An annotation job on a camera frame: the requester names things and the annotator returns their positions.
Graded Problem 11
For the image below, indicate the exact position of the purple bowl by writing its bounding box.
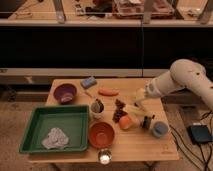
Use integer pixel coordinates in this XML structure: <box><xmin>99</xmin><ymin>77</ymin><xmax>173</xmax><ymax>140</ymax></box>
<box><xmin>53</xmin><ymin>83</ymin><xmax>77</xmax><ymax>104</ymax></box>

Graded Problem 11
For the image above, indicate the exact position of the small black box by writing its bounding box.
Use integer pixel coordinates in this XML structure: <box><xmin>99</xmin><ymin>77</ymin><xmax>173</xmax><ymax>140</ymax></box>
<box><xmin>140</xmin><ymin>116</ymin><xmax>151</xmax><ymax>129</ymax></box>

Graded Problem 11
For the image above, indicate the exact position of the clear glass cup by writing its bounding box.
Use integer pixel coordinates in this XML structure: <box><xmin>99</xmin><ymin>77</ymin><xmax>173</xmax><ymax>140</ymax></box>
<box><xmin>98</xmin><ymin>149</ymin><xmax>112</xmax><ymax>165</ymax></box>

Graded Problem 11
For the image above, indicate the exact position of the yellow banana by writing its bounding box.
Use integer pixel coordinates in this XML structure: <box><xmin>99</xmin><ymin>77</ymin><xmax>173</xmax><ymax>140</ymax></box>
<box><xmin>123</xmin><ymin>104</ymin><xmax>155</xmax><ymax>118</ymax></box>

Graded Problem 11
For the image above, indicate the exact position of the orange carrot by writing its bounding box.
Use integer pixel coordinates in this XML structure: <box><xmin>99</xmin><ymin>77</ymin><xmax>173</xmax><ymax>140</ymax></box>
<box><xmin>98</xmin><ymin>89</ymin><xmax>119</xmax><ymax>96</ymax></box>

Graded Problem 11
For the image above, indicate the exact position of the wooden table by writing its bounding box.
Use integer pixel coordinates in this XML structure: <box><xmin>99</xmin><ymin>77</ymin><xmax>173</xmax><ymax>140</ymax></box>
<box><xmin>28</xmin><ymin>78</ymin><xmax>179</xmax><ymax>163</ymax></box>

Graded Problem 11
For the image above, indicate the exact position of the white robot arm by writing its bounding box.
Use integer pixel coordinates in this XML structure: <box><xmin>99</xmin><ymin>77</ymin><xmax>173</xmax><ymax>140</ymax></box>
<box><xmin>133</xmin><ymin>59</ymin><xmax>213</xmax><ymax>111</ymax></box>

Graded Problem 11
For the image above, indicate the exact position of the orange bowl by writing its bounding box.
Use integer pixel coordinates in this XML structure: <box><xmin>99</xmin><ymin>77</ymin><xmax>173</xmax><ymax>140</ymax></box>
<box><xmin>88</xmin><ymin>122</ymin><xmax>115</xmax><ymax>149</ymax></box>

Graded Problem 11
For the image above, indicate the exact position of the orange fruit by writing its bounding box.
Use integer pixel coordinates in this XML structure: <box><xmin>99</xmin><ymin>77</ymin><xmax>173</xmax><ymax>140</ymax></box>
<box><xmin>119</xmin><ymin>115</ymin><xmax>132</xmax><ymax>130</ymax></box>

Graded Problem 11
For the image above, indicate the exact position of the dark grape bunch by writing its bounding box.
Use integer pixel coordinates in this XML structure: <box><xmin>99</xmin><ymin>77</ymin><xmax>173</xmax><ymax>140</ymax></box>
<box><xmin>112</xmin><ymin>99</ymin><xmax>126</xmax><ymax>123</ymax></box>

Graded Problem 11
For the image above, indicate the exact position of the blue sponge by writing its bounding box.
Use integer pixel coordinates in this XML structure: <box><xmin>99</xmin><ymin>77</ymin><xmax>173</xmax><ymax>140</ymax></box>
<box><xmin>80</xmin><ymin>76</ymin><xmax>97</xmax><ymax>89</ymax></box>

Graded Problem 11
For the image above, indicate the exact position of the white cup with utensils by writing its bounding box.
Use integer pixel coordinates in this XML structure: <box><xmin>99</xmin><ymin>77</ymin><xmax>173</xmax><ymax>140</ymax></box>
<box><xmin>90</xmin><ymin>99</ymin><xmax>104</xmax><ymax>119</ymax></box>

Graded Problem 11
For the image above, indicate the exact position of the crumpled white cloth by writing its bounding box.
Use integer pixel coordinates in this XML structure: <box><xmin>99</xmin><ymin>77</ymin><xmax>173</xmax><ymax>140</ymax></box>
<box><xmin>42</xmin><ymin>128</ymin><xmax>69</xmax><ymax>149</ymax></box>

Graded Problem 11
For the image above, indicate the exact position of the black foot pedal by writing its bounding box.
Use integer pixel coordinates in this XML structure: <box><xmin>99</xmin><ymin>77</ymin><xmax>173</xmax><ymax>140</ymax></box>
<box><xmin>187</xmin><ymin>125</ymin><xmax>212</xmax><ymax>144</ymax></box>

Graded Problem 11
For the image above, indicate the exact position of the green plastic tray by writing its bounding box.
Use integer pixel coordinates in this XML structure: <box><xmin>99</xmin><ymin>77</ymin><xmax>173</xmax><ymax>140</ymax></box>
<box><xmin>19</xmin><ymin>105</ymin><xmax>89</xmax><ymax>154</ymax></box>

